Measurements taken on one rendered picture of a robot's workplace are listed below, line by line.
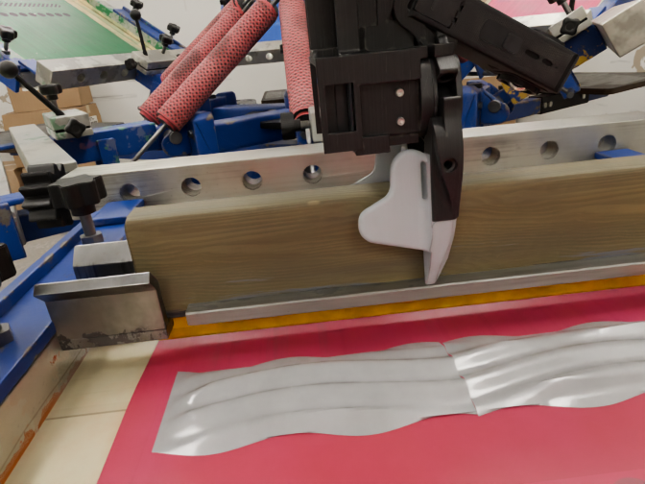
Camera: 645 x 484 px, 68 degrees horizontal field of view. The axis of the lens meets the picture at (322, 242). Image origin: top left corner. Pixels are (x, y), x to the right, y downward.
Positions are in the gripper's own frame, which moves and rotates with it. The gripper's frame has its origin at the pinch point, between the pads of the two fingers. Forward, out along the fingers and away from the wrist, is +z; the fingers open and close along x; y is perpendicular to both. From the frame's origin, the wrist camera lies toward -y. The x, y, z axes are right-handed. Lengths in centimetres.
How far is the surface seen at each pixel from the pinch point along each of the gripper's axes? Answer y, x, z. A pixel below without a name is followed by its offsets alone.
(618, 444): -5.5, 13.7, 5.3
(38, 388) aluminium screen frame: 25.9, 6.2, 3.0
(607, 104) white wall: -199, -282, 43
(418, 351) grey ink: 2.3, 4.9, 4.8
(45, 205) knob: 36.3, -20.6, -1.3
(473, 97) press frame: -26, -61, -2
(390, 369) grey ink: 4.5, 6.7, 4.6
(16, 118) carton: 221, -367, 18
